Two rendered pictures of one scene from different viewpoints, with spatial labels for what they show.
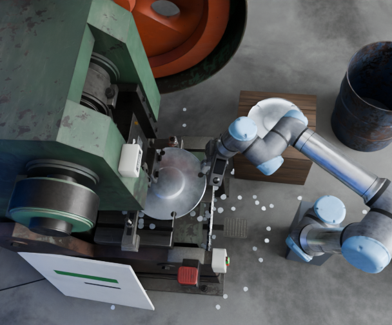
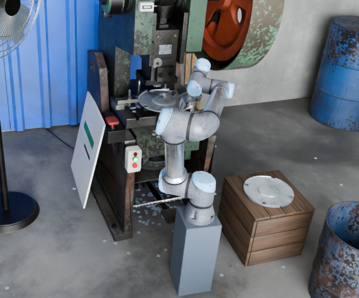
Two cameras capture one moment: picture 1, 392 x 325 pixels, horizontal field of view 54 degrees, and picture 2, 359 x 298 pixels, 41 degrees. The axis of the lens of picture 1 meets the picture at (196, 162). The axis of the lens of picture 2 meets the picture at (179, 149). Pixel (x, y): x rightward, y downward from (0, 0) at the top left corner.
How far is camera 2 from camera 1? 2.01 m
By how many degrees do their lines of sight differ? 44
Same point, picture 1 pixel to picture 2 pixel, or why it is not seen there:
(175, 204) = (152, 105)
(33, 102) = not seen: outside the picture
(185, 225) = (144, 130)
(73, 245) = (103, 90)
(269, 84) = (320, 222)
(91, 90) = not seen: outside the picture
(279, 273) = (153, 270)
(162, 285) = (103, 204)
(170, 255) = not seen: hidden behind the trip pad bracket
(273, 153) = (198, 81)
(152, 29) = (229, 25)
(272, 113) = (273, 187)
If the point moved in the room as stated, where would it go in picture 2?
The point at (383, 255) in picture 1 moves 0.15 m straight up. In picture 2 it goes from (166, 115) to (169, 80)
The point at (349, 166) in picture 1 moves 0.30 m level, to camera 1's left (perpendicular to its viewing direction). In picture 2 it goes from (213, 101) to (167, 78)
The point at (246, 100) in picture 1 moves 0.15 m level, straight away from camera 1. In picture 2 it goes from (273, 174) to (293, 170)
